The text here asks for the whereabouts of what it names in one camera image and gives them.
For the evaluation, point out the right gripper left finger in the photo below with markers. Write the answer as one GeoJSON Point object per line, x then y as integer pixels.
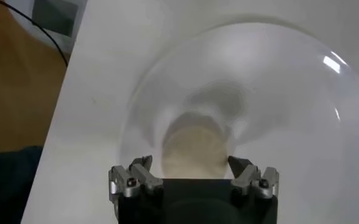
{"type": "Point", "coordinates": [147, 181]}

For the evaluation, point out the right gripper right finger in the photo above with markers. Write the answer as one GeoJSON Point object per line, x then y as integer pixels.
{"type": "Point", "coordinates": [247, 178]}

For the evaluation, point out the white steamed baozi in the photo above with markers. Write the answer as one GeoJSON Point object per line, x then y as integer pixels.
{"type": "Point", "coordinates": [194, 152]}

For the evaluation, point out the large white round plate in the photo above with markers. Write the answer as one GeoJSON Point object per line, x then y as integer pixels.
{"type": "Point", "coordinates": [289, 121]}

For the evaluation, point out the dark blue object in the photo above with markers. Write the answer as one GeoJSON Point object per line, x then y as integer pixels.
{"type": "Point", "coordinates": [8, 185]}

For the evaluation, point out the grey box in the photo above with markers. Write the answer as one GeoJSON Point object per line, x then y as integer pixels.
{"type": "Point", "coordinates": [55, 16]}

